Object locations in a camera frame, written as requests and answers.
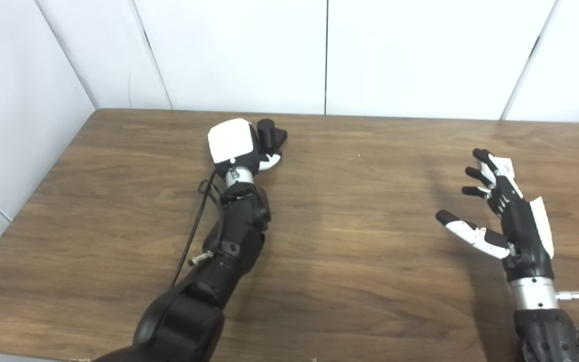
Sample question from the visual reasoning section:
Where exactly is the black peg with square base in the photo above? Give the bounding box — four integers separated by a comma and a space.
257, 119, 288, 151

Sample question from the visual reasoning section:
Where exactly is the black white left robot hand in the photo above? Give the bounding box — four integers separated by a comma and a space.
208, 118, 283, 177

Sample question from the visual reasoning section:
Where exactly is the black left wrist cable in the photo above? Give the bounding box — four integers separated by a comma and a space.
169, 168, 225, 290

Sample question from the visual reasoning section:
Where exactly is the white square piece with hole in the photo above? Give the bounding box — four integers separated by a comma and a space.
491, 157, 515, 182

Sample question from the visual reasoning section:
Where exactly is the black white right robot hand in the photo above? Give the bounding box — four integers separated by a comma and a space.
435, 148, 555, 283

